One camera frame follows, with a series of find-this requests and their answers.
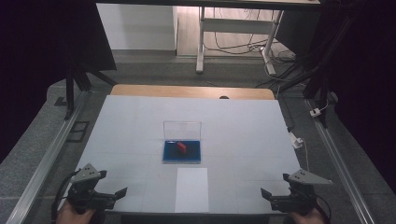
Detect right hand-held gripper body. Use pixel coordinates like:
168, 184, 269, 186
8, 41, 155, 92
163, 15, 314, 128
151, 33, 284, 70
269, 168, 333, 216

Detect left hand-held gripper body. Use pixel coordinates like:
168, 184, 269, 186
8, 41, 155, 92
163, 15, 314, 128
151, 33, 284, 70
65, 162, 117, 216

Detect blue ink pad case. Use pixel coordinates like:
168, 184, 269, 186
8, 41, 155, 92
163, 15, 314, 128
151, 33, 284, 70
162, 120, 203, 165

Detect person's right hand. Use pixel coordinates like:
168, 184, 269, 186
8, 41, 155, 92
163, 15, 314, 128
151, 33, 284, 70
288, 208, 328, 224

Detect person's left hand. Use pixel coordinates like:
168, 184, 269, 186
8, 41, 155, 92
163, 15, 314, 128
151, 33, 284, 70
55, 203, 97, 224

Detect white power plug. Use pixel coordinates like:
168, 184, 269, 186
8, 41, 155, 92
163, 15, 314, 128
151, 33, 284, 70
289, 132, 304, 150

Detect large white board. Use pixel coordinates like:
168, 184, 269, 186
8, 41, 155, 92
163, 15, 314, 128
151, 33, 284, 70
57, 94, 302, 216

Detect white paper sheet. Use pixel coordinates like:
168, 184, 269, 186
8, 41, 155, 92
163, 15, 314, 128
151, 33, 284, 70
174, 167, 210, 214

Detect black metal stand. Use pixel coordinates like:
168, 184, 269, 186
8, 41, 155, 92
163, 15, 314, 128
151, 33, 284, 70
54, 60, 119, 121
255, 0, 367, 129

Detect dark curtain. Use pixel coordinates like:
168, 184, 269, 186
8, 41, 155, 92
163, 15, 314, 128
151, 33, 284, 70
311, 0, 396, 194
0, 0, 118, 164

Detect wooden table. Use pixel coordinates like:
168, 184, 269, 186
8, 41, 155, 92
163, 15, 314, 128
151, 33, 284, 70
110, 83, 276, 101

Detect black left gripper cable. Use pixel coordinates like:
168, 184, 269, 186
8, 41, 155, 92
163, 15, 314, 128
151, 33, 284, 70
50, 169, 81, 222

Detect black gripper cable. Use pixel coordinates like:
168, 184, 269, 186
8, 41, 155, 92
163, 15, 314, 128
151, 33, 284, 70
311, 191, 332, 224
50, 169, 81, 222

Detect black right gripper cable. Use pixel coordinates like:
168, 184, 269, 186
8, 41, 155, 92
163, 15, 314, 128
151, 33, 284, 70
311, 191, 332, 224

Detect black floor bracket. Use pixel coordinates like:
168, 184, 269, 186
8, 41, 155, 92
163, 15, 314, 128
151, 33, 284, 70
65, 120, 91, 144

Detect aluminium rail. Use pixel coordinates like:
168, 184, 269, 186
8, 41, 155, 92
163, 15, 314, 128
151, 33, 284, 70
304, 98, 376, 224
6, 90, 92, 224

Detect black floor cables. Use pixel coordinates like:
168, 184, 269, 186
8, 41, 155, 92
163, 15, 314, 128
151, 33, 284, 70
204, 8, 307, 90

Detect white desk frame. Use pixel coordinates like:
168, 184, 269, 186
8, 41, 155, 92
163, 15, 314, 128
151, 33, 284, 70
195, 6, 285, 76

